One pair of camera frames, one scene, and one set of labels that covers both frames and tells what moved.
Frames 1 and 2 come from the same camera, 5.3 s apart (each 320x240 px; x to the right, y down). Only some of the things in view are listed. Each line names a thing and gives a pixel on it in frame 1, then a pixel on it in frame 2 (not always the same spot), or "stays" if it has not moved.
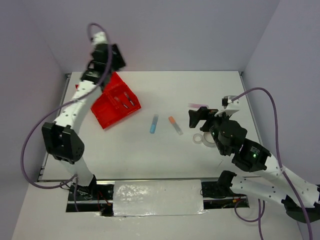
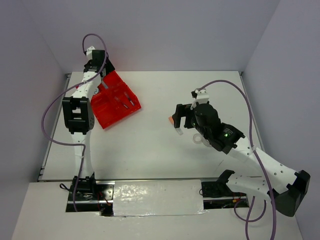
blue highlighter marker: (154, 123) to (105, 86)
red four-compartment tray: (116, 101) stays
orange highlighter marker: (172, 121) stays
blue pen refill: (131, 100) stays
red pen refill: (122, 103) stays
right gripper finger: (195, 116) to (180, 110)
